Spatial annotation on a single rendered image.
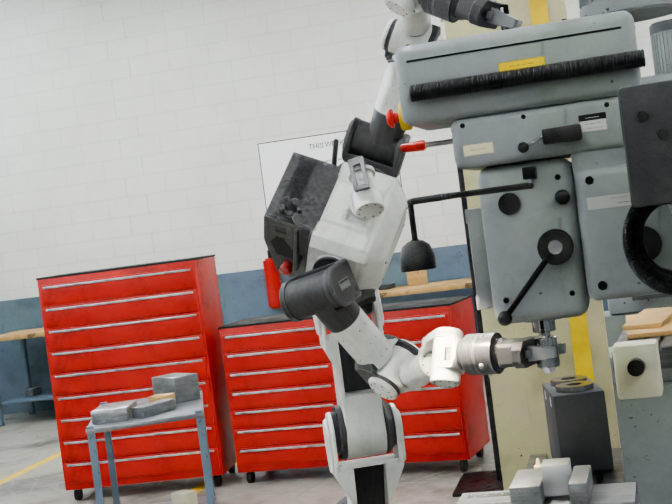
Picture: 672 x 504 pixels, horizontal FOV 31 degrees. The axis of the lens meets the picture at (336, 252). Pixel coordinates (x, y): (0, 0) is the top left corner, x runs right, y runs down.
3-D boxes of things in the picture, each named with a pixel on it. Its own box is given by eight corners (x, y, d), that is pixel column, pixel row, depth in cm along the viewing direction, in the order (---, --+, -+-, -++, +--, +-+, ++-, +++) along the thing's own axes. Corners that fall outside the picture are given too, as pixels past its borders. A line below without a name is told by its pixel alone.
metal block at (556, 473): (544, 496, 231) (540, 466, 231) (547, 489, 237) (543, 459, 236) (571, 495, 229) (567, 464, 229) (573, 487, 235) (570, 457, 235)
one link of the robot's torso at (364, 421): (330, 459, 319) (306, 286, 322) (394, 448, 321) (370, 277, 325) (337, 464, 304) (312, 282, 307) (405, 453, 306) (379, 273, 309)
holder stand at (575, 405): (562, 475, 279) (551, 390, 279) (550, 456, 301) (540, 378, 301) (614, 469, 279) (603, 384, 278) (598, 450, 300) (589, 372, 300)
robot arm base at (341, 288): (298, 336, 275) (272, 299, 271) (316, 303, 285) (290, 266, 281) (351, 319, 267) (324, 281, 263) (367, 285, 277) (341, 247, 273)
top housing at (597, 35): (400, 126, 238) (390, 45, 238) (421, 132, 264) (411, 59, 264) (643, 90, 228) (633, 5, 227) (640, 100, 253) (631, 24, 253)
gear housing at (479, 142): (455, 170, 237) (448, 120, 237) (469, 171, 261) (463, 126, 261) (628, 146, 229) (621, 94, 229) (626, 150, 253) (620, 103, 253)
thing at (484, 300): (477, 310, 248) (464, 209, 248) (479, 308, 252) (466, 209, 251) (496, 308, 247) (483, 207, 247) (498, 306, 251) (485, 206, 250)
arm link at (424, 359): (440, 324, 257) (418, 337, 270) (437, 364, 254) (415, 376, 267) (468, 329, 259) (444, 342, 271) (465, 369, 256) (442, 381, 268)
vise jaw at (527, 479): (511, 508, 228) (508, 487, 228) (520, 489, 243) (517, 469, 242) (542, 506, 226) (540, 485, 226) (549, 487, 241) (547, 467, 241)
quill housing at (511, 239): (493, 327, 239) (473, 167, 238) (503, 316, 259) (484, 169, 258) (590, 316, 235) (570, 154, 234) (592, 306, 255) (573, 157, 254)
